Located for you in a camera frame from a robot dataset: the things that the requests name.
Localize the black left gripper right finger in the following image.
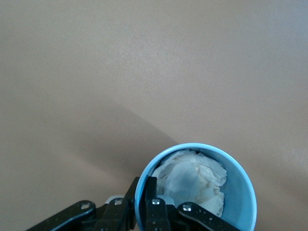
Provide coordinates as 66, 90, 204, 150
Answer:
144, 176, 241, 231

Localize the white tissue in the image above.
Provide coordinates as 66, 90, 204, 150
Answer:
152, 149, 228, 217

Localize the brown table cover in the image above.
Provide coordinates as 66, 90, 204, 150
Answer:
0, 0, 308, 231

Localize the blue plastic cup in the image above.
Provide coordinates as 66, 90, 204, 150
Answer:
134, 143, 257, 231

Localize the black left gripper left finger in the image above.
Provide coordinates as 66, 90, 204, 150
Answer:
24, 177, 140, 231

